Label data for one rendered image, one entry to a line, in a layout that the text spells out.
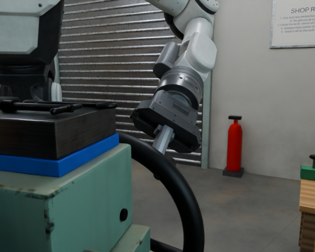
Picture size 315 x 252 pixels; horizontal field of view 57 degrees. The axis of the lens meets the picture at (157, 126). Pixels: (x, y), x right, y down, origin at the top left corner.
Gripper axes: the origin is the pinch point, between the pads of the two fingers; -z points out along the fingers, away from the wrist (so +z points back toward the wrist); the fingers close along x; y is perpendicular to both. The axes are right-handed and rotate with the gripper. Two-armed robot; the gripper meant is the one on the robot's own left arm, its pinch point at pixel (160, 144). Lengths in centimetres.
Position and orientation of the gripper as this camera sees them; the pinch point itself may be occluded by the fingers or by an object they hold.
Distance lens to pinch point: 46.5
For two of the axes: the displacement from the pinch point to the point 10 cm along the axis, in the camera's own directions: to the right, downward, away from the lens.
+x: -8.5, -5.1, -1.5
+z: 2.6, -6.4, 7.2
